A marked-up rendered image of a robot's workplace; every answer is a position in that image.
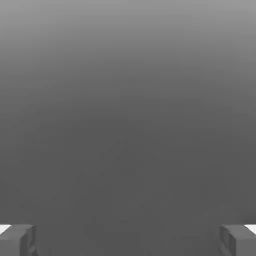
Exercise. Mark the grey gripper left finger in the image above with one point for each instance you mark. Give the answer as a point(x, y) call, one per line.
point(14, 240)

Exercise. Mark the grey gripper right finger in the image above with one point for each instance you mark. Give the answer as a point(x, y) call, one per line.
point(240, 241)

